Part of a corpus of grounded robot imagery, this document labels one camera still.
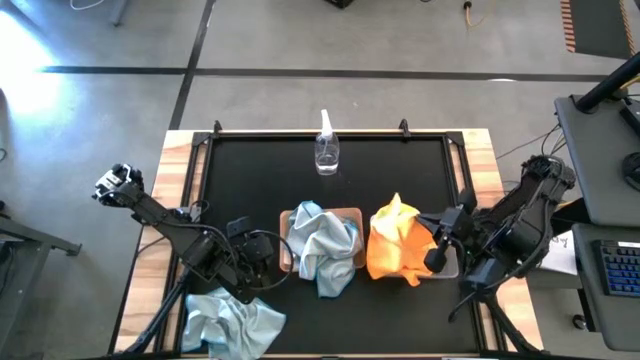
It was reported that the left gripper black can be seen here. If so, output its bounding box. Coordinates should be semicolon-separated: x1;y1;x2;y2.
219;233;276;305

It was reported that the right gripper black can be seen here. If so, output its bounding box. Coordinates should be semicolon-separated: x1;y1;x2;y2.
417;204;476;244

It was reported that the brown rectangular basket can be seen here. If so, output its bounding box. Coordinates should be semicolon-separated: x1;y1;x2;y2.
278;207;367;274

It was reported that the grey rectangular basket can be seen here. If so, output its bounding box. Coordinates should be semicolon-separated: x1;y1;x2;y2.
429;244;460;280

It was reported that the black table mat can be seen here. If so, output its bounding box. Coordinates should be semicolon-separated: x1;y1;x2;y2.
187;137;476;354

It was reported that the clear spray bottle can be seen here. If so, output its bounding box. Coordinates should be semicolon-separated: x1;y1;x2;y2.
313;108;341;177

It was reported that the white paper sheet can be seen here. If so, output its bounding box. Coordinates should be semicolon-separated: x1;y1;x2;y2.
544;230;579;277

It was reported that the black desk support beam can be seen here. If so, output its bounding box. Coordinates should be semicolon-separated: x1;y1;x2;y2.
549;197;592;236

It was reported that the grey keyboard tray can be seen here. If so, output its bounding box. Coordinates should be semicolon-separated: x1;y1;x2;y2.
571;222;640;352

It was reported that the grey desk top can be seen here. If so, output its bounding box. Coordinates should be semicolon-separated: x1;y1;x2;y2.
553;93;640;227

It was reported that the backlit black keyboard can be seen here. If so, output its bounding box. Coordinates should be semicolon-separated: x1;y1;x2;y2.
593;238;640;299

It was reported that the black round desk object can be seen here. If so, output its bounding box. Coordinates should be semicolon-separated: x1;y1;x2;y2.
622;151;640;192

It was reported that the black round pole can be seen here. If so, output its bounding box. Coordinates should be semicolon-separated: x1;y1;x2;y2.
574;52;640;114

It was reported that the grey side table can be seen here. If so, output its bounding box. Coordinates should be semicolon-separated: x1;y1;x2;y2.
0;215;84;360

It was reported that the black mat with striped edge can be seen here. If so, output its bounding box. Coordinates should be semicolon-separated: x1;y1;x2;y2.
559;0;640;60

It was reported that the grey metal leg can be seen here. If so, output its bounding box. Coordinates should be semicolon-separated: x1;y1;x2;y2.
110;0;132;27

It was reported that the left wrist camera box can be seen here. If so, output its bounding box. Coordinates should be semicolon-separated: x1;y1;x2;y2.
227;216;252;237

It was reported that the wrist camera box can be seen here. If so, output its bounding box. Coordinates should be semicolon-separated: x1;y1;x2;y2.
227;216;252;237
457;187;480;214

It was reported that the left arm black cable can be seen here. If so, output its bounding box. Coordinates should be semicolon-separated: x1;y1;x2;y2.
248;228;296;293

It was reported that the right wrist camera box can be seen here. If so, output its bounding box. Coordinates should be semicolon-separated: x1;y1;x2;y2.
457;187;480;214

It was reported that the black floor cable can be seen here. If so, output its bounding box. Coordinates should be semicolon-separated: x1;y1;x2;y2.
494;123;569;161

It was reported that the yellow floor cable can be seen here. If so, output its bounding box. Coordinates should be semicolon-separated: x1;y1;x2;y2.
462;0;496;30

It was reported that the white floor cable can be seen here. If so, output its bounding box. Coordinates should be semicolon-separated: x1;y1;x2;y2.
68;0;107;12

